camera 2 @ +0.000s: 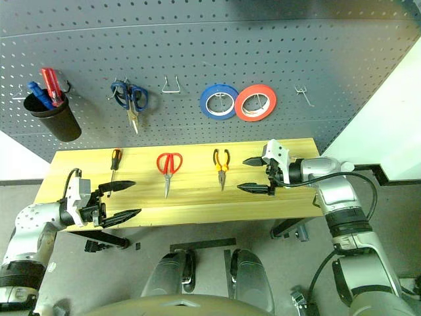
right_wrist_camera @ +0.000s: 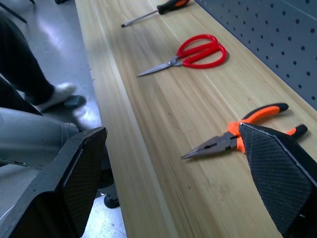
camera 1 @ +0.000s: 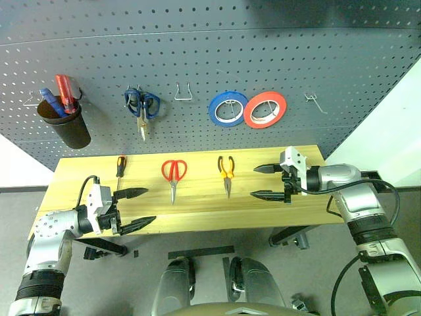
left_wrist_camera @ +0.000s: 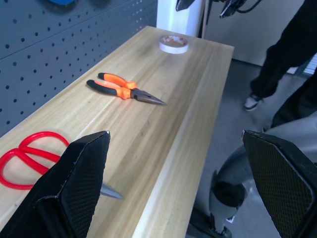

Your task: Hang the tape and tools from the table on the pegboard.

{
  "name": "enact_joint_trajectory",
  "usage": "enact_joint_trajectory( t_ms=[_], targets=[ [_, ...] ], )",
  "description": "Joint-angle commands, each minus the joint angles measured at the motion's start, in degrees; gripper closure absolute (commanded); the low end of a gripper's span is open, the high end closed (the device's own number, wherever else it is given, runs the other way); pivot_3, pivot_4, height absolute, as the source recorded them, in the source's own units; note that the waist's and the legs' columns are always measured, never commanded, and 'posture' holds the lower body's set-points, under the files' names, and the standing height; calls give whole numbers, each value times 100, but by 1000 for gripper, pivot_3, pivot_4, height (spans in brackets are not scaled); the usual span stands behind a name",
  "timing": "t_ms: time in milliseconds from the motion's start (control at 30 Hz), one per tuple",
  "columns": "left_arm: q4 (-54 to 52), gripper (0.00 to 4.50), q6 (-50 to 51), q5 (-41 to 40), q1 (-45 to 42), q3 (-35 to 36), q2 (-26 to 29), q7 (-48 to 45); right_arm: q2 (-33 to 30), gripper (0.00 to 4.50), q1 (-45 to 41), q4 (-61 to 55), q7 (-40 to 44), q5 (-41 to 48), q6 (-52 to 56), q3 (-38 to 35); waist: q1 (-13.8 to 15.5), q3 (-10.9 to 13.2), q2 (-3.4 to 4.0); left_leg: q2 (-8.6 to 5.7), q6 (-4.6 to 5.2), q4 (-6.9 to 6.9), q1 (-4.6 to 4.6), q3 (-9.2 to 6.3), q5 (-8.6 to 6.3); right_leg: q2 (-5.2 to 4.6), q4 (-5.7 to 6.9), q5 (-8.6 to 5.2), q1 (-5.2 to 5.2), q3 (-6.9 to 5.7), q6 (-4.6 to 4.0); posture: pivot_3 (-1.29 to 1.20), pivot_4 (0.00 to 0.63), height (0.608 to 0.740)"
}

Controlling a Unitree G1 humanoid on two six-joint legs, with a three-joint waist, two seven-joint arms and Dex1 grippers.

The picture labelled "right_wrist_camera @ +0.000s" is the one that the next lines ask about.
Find orange black screwdriver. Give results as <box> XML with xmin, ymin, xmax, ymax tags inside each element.
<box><xmin>120</xmin><ymin>0</ymin><xmax>193</xmax><ymax>28</ymax></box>

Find red-handled scissors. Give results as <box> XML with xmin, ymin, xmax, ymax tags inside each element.
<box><xmin>137</xmin><ymin>34</ymin><xmax>227</xmax><ymax>78</ymax></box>

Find black caster wheel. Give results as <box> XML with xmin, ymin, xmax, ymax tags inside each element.
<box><xmin>103</xmin><ymin>193</ymin><xmax>121</xmax><ymax>210</ymax></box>

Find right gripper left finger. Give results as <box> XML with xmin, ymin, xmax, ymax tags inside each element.
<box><xmin>0</xmin><ymin>126</ymin><xmax>108</xmax><ymax>238</ymax></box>

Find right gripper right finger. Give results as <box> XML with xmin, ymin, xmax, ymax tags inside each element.
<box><xmin>238</xmin><ymin>123</ymin><xmax>317</xmax><ymax>238</ymax></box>

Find grey perforated pegboard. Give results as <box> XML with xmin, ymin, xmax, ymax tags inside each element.
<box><xmin>194</xmin><ymin>0</ymin><xmax>317</xmax><ymax>111</ymax></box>

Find person's black trouser leg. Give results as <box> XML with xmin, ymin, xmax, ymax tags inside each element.
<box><xmin>0</xmin><ymin>9</ymin><xmax>55</xmax><ymax>116</ymax></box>

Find person's white shoe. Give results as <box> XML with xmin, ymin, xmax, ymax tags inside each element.
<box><xmin>34</xmin><ymin>82</ymin><xmax>78</xmax><ymax>113</ymax></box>

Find silver robot right leg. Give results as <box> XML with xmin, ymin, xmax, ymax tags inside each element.
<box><xmin>0</xmin><ymin>107</ymin><xmax>80</xmax><ymax>170</ymax></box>

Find black chair leg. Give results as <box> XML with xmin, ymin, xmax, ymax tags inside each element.
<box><xmin>0</xmin><ymin>1</ymin><xmax>28</xmax><ymax>24</ymax></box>

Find orange black needle-nose pliers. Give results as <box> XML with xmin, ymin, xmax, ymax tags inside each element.
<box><xmin>180</xmin><ymin>103</ymin><xmax>309</xmax><ymax>161</ymax></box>

